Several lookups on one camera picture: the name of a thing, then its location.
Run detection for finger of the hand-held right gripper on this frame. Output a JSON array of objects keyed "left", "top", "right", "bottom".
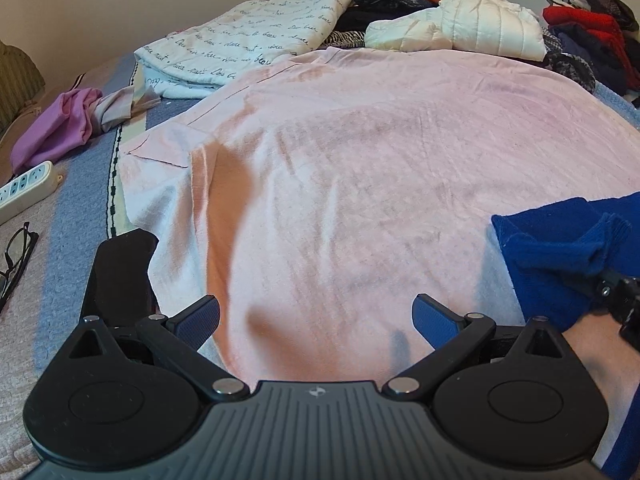
[{"left": 582, "top": 267, "right": 626, "bottom": 307}]

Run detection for pile of dark clothes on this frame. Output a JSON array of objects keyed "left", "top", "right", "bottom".
[{"left": 542, "top": 0, "right": 640, "bottom": 98}]

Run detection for grey crumpled cloth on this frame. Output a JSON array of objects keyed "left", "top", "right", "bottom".
[{"left": 87, "top": 85, "right": 162, "bottom": 133}]

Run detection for red garment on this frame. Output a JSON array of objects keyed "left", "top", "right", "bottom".
[{"left": 543, "top": 6, "right": 635, "bottom": 78}]

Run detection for white power strip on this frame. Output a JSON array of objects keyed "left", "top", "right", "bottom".
[{"left": 0, "top": 161, "right": 66, "bottom": 226}]

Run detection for white quilted jacket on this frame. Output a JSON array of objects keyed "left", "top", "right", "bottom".
[{"left": 364, "top": 0, "right": 547, "bottom": 62}]

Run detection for black eyeglasses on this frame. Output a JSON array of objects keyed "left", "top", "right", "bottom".
[{"left": 0, "top": 222, "right": 40, "bottom": 311}]

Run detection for pink bed sheet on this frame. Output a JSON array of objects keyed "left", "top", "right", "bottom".
[{"left": 117, "top": 46, "right": 640, "bottom": 411}]

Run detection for purple cloth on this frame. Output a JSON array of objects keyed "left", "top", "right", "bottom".
[{"left": 10, "top": 87, "right": 103, "bottom": 173}]

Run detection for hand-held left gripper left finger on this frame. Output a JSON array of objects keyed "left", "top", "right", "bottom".
[{"left": 67, "top": 296, "right": 250, "bottom": 403}]

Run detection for olive pillow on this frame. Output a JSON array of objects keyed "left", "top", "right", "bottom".
[{"left": 0, "top": 40, "right": 47, "bottom": 133}]

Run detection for dark knit clothes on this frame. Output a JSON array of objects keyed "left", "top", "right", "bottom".
[{"left": 332, "top": 0, "right": 441, "bottom": 36}]

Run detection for striped blue blanket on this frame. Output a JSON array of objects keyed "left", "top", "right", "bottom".
[{"left": 0, "top": 52, "right": 221, "bottom": 480}]

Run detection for light blue towel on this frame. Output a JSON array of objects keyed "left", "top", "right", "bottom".
[{"left": 592, "top": 82, "right": 640, "bottom": 133}]

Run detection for white script-printed cloth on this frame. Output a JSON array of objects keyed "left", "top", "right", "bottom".
[{"left": 135, "top": 0, "right": 368, "bottom": 100}]

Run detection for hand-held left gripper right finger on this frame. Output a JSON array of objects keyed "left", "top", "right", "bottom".
[{"left": 382, "top": 294, "right": 571, "bottom": 403}]

